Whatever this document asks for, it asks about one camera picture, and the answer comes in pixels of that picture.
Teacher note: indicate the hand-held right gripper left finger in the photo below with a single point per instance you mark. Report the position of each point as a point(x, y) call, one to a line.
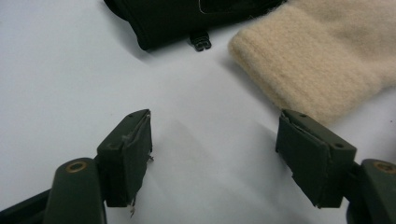
point(127, 155)

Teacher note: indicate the black glove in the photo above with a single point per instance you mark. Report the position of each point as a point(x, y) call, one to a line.
point(174, 18)

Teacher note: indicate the beige knitted glove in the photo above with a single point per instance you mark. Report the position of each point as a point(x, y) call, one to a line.
point(320, 56)

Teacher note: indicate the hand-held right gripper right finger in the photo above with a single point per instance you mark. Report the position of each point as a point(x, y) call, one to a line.
point(314, 155)

